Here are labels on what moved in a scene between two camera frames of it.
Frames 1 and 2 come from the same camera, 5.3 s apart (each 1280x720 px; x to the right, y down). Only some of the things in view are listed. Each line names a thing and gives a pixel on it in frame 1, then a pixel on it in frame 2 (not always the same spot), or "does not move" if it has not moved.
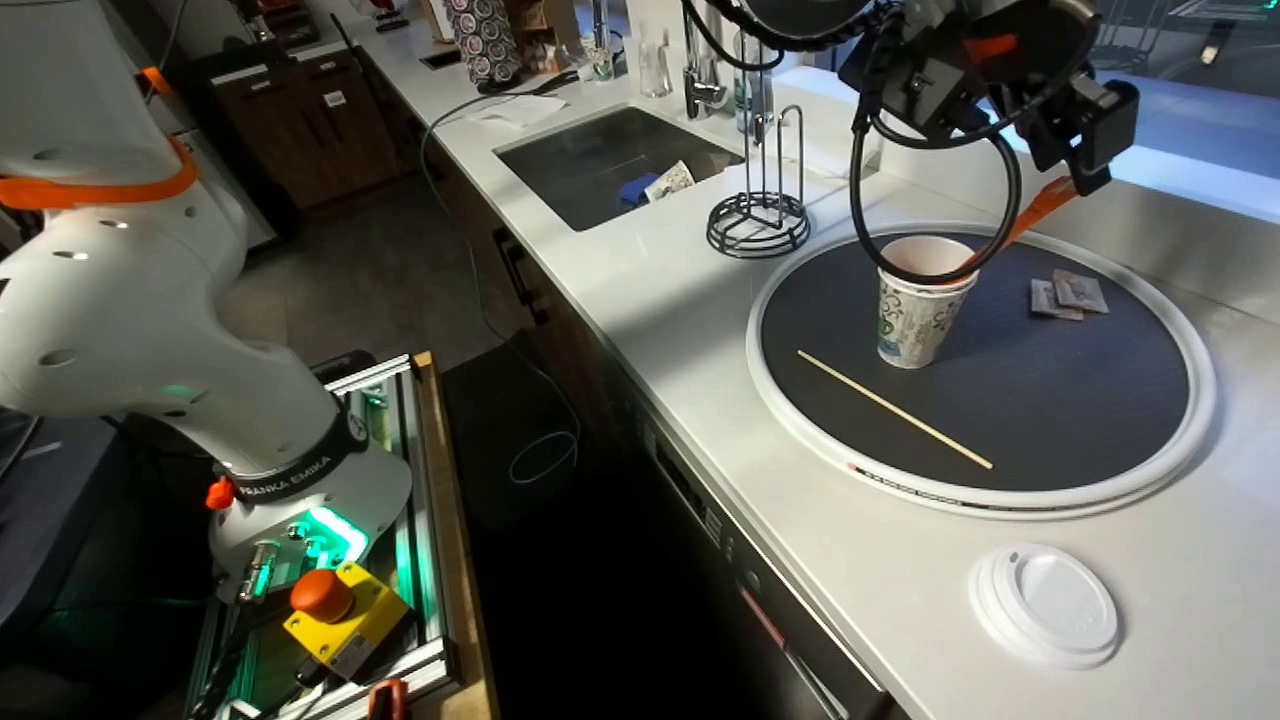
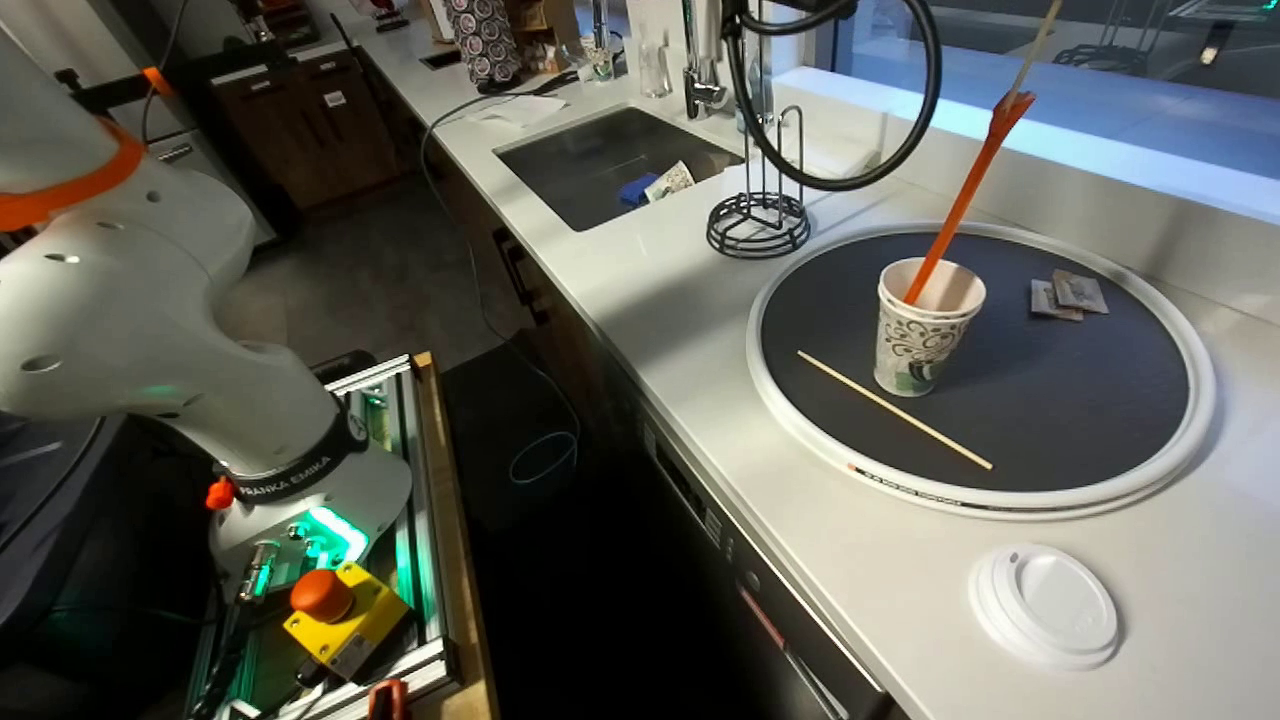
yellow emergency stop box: x=340 y=613 does not move
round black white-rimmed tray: x=1077 y=383 does not move
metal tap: x=705 y=87 does not move
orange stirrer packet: x=1043 y=206 -> x=1010 y=108
